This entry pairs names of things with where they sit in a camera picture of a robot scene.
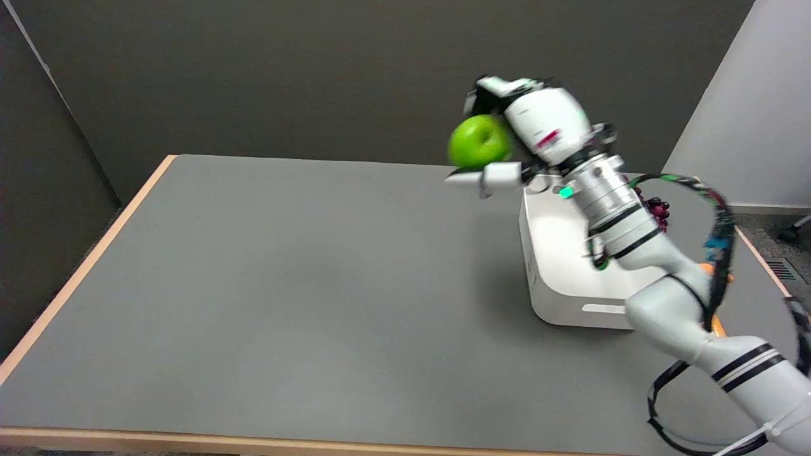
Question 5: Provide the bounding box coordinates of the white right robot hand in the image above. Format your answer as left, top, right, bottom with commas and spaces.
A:
444, 76, 616, 200

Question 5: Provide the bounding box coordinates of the green apple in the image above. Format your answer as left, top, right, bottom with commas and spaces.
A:
447, 114, 514, 169

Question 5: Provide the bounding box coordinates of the white box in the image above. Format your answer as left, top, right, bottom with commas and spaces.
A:
518, 184, 666, 331

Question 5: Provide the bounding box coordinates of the dark red grape bunch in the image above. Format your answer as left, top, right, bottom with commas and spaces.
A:
641, 195, 671, 232

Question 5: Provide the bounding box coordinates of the orange carrot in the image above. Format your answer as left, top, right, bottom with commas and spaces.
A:
697, 262, 729, 338

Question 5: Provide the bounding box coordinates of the black chair base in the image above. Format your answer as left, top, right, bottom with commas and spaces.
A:
778, 214, 811, 244

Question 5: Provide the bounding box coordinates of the floor vent grille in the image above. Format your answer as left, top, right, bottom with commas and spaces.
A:
765, 258, 804, 283

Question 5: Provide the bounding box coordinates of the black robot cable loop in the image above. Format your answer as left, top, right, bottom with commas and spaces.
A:
627, 172, 811, 456

